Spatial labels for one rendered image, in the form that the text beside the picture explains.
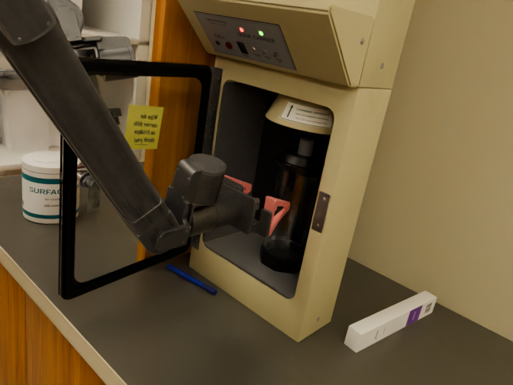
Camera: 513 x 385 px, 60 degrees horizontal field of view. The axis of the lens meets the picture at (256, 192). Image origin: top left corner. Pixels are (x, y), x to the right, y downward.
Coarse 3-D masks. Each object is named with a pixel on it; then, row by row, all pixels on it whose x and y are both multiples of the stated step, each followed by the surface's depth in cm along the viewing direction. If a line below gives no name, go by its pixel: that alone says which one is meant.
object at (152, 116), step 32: (128, 96) 72; (160, 96) 77; (192, 96) 83; (128, 128) 74; (160, 128) 79; (192, 128) 86; (160, 160) 82; (160, 192) 85; (96, 224) 75; (96, 256) 77; (128, 256) 84
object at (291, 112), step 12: (288, 96) 80; (276, 108) 81; (288, 108) 79; (300, 108) 78; (312, 108) 78; (324, 108) 78; (276, 120) 80; (288, 120) 79; (300, 120) 78; (312, 120) 77; (324, 120) 78; (312, 132) 77; (324, 132) 78
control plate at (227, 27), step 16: (208, 16) 73; (224, 16) 70; (208, 32) 77; (224, 32) 74; (240, 32) 71; (256, 32) 68; (272, 32) 66; (224, 48) 78; (256, 48) 72; (272, 48) 69; (288, 48) 67; (272, 64) 73; (288, 64) 70
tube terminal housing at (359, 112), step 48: (336, 0) 67; (384, 0) 64; (384, 48) 68; (336, 96) 70; (384, 96) 74; (336, 144) 71; (336, 192) 73; (336, 240) 79; (240, 288) 91; (336, 288) 87
